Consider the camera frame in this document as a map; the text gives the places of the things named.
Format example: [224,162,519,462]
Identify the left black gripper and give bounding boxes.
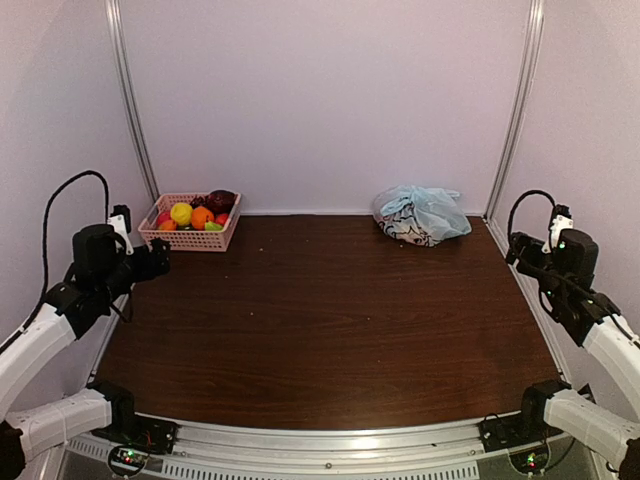
[96,237,168,304]

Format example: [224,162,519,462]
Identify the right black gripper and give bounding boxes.
[505,232,566,307]

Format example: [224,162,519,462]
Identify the light blue printed plastic bag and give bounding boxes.
[372,185,472,247]

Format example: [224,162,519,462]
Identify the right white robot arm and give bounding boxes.
[506,229,639,479]

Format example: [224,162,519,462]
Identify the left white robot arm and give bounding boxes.
[1,224,170,478]

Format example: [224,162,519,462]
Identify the orange fruit in basket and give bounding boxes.
[191,206,215,231]

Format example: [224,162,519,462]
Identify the pink perforated plastic basket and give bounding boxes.
[138,193,243,252]

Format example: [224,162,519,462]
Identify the orange green mango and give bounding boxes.
[158,219,178,231]

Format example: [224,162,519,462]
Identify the red apple in basket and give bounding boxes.
[155,210,171,228]

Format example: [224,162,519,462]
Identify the yellow lemon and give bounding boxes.
[170,202,193,227]

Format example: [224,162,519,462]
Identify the green pear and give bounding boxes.
[205,221,224,232]

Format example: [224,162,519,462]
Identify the dark purple grapes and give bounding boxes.
[190,196,207,209]

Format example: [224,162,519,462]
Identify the red peach in basket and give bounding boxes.
[215,213,229,226]

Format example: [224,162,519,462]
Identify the dark red apple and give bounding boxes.
[205,189,236,215]

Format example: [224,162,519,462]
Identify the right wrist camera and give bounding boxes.
[544,204,574,253]

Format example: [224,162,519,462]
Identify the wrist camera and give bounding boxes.
[544,204,574,253]
[107,204,134,256]

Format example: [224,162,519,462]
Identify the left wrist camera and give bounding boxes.
[107,204,134,256]

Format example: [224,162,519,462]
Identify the right black cable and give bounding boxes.
[507,189,557,246]

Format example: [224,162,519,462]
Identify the right aluminium corner post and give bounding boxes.
[483,0,545,223]

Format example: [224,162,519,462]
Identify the aluminium corner post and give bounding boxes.
[105,0,160,202]
[483,0,545,223]

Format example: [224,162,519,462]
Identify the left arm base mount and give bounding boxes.
[87,381,178,455]

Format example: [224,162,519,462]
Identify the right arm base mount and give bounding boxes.
[478,380,571,452]

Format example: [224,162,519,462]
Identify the front aluminium rail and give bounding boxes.
[36,419,616,479]

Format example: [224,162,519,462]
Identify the left aluminium corner post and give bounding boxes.
[105,0,160,202]

